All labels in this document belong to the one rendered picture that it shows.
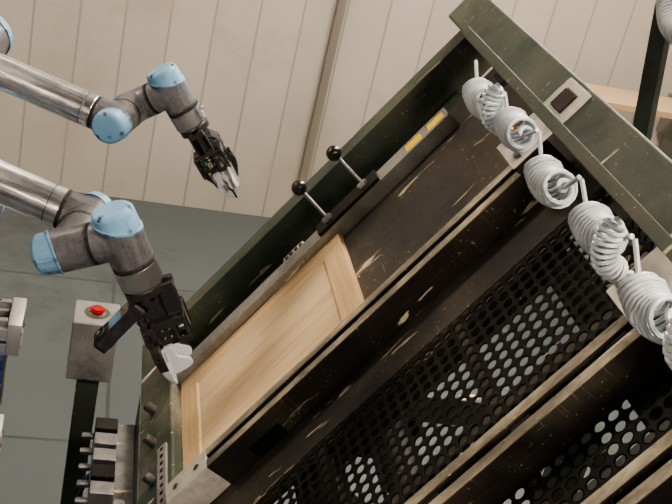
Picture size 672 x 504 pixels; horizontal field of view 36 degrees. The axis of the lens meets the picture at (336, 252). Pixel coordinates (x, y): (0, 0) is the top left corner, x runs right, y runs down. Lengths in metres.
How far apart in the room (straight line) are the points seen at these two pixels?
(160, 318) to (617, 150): 0.82
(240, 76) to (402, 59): 0.86
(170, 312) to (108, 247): 0.17
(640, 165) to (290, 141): 4.12
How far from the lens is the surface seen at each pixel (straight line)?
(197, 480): 2.24
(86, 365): 2.88
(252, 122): 5.65
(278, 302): 2.52
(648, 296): 1.35
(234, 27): 5.49
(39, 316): 4.62
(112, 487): 2.55
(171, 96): 2.40
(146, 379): 2.81
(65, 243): 1.79
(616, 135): 1.82
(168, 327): 1.84
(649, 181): 1.68
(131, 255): 1.77
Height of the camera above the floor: 2.39
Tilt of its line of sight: 25 degrees down
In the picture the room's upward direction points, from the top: 14 degrees clockwise
